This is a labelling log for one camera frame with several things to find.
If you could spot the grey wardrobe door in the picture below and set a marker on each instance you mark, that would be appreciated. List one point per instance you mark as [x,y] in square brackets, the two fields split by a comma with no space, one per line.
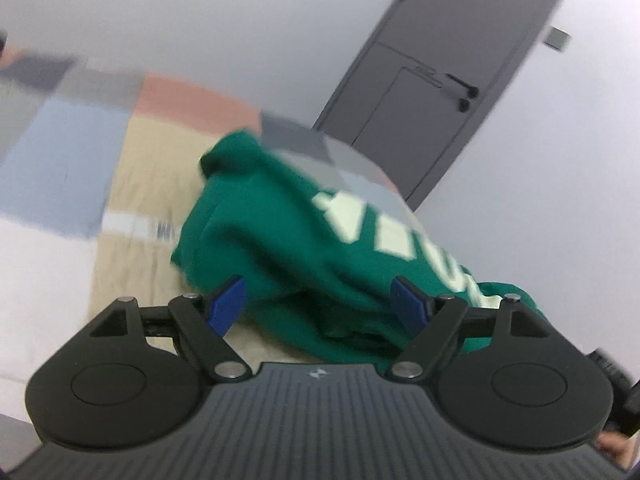
[424,81]

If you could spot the small grey wall plate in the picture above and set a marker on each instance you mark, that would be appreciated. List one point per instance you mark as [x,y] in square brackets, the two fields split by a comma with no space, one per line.
[557,39]

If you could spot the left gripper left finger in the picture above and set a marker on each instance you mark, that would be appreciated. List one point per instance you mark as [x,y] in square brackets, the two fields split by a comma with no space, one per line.
[202,322]

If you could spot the person's right hand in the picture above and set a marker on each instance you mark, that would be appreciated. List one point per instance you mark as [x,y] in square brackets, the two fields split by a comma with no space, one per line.
[621,449]

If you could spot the green hooded sweatshirt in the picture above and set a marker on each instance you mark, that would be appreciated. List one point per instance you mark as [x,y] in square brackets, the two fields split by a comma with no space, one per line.
[317,262]

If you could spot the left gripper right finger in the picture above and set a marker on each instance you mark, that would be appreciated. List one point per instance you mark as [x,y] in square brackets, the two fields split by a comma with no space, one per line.
[433,323]

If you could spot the patchwork bed quilt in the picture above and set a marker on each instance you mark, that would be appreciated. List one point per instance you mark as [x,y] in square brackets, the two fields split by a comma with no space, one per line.
[100,166]

